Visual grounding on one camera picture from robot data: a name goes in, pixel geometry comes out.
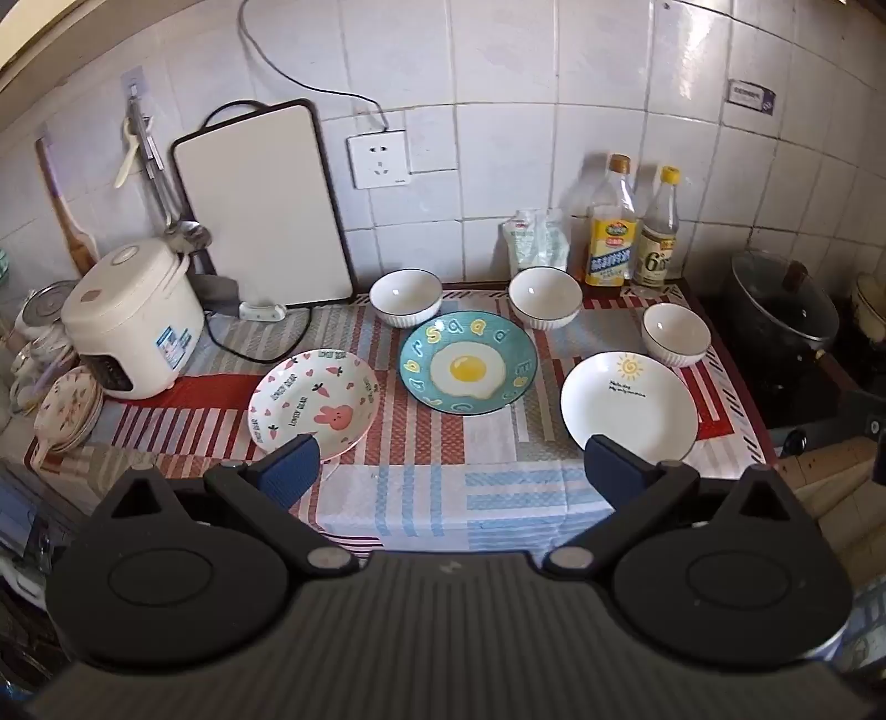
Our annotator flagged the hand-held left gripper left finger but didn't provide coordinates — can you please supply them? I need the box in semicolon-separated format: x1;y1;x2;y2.
89;435;361;575

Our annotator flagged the blue wall sticker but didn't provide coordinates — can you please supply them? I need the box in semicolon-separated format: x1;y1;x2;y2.
727;78;780;115

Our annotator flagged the white wall socket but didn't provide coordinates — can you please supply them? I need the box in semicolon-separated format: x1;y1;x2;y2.
347;130;413;189

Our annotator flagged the white sun print plate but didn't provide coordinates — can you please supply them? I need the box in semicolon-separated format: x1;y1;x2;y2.
559;351;700;464

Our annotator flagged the wooden spatula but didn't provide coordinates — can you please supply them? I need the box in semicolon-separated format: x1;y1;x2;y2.
34;138;98;274

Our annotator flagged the cream enamel pot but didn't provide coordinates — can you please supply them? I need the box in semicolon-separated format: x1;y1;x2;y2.
850;271;886;347

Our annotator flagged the white ribbed bowl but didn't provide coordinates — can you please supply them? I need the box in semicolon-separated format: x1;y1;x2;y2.
369;269;444;329
508;266;583;330
640;303;713;368

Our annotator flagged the white seasoning packet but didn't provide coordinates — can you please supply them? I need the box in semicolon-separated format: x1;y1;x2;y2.
499;211;548;278
536;208;572;271

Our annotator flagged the clear vinegar bottle yellow cap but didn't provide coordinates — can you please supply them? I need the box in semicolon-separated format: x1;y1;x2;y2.
631;166;685;288

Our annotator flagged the black rice cooker cable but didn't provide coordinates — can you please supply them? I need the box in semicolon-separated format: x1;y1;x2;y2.
204;305;312;365

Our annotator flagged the striped checked tablecloth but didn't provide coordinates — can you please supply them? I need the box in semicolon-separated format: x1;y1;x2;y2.
24;284;780;555

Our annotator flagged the black wall power cable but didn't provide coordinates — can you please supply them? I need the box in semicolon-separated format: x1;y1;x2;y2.
237;0;390;136

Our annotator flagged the white rice cooker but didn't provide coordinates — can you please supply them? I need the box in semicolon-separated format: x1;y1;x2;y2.
61;239;207;401

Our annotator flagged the grey metal cleaver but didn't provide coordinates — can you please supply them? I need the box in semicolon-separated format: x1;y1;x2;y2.
187;273;240;312

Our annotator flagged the pink rabbit print plate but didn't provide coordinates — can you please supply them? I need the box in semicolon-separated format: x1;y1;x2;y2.
248;348;380;464

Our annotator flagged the black gas stove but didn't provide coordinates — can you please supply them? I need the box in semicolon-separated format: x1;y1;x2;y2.
692;291;886;448

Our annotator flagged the steel pot lid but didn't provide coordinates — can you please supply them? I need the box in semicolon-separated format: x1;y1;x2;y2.
14;280;80;326

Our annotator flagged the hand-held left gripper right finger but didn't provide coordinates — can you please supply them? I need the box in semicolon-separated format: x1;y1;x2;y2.
543;435;804;575

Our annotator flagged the beige wall cabinet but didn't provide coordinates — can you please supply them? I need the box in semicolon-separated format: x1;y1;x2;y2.
0;0;91;105

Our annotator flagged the cooking wine bottle yellow label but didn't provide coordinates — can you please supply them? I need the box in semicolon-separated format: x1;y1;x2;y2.
585;153;639;288

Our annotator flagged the white rice spoon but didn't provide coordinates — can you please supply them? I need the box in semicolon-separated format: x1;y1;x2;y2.
112;117;143;189

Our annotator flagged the stack of floral plates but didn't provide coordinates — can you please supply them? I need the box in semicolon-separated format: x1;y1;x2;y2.
33;366;105;468

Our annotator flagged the wooden board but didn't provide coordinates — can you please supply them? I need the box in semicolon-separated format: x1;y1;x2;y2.
782;436;883;520

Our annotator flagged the metal ladle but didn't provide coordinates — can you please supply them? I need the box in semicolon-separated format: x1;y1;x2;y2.
135;114;209;254

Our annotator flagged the white cutting board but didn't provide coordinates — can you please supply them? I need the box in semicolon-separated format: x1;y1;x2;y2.
171;99;357;309

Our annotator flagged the teal fried egg plate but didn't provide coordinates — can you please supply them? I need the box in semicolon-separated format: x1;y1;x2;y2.
398;311;539;416

